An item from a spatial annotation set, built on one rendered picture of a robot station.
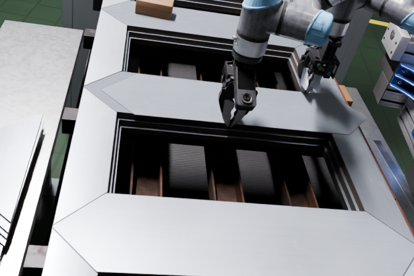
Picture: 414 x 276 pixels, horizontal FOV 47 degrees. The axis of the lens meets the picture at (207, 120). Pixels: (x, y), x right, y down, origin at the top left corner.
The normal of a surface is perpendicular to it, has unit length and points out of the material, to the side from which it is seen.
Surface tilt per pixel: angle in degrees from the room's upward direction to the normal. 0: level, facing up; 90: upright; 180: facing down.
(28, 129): 0
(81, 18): 90
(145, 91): 0
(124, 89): 0
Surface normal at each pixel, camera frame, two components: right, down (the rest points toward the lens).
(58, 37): 0.18, -0.77
